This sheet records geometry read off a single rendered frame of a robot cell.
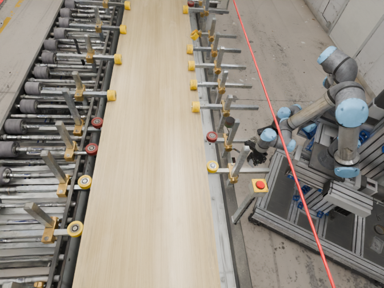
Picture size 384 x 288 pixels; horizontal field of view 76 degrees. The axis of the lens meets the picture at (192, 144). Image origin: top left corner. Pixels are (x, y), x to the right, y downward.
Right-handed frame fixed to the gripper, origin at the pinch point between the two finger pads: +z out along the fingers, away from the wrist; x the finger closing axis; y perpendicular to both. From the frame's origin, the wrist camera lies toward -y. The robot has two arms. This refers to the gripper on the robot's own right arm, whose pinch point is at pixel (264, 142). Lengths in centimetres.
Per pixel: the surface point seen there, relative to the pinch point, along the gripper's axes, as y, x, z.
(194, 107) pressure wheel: -54, 22, -14
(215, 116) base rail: -32, 37, 13
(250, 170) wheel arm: -17.3, -25.6, -1.6
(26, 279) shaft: -145, -85, 1
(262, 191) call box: -29, -58, -39
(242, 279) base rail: -32, -90, 13
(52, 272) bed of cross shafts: -132, -83, -1
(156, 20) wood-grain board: -84, 156, -8
